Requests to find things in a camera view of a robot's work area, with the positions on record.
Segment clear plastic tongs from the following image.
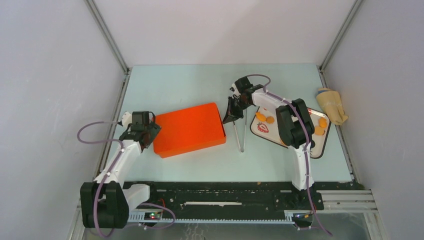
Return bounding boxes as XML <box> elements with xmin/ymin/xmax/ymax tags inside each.
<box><xmin>233</xmin><ymin>109</ymin><xmax>248</xmax><ymax>153</ymax></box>

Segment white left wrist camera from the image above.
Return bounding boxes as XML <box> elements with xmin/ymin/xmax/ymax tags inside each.
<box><xmin>120</xmin><ymin>111</ymin><xmax>132</xmax><ymax>128</ymax></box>

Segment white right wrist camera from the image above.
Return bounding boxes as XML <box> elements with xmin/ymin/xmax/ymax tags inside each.
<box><xmin>229</xmin><ymin>83</ymin><xmax>238</xmax><ymax>93</ymax></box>

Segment strawberry pattern tray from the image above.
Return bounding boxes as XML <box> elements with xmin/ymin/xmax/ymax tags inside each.
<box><xmin>250</xmin><ymin>104</ymin><xmax>331</xmax><ymax>159</ymax></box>

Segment orange cookie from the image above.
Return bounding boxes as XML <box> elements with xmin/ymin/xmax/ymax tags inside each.
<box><xmin>265</xmin><ymin>116</ymin><xmax>275</xmax><ymax>124</ymax></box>
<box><xmin>314</xmin><ymin>125</ymin><xmax>326</xmax><ymax>136</ymax></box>
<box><xmin>318</xmin><ymin>117</ymin><xmax>328</xmax><ymax>129</ymax></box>
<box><xmin>255</xmin><ymin>112</ymin><xmax>267</xmax><ymax>122</ymax></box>

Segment yellow cloth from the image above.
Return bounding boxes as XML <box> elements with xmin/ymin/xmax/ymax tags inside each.
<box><xmin>316</xmin><ymin>88</ymin><xmax>348</xmax><ymax>126</ymax></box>

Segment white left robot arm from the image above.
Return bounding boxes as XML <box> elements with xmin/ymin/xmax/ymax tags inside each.
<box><xmin>80</xmin><ymin>111</ymin><xmax>161</xmax><ymax>230</ymax></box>

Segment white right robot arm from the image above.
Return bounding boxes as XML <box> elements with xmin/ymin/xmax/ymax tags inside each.
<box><xmin>222</xmin><ymin>74</ymin><xmax>315</xmax><ymax>209</ymax></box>

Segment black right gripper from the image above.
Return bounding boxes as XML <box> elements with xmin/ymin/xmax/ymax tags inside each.
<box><xmin>221</xmin><ymin>97</ymin><xmax>249</xmax><ymax>126</ymax></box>

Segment orange box lid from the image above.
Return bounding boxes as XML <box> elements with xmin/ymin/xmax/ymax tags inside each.
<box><xmin>153</xmin><ymin>102</ymin><xmax>227</xmax><ymax>159</ymax></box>

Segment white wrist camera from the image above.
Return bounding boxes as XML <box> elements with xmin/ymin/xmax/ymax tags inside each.
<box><xmin>229</xmin><ymin>83</ymin><xmax>238</xmax><ymax>93</ymax></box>
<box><xmin>120</xmin><ymin>111</ymin><xmax>132</xmax><ymax>128</ymax></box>

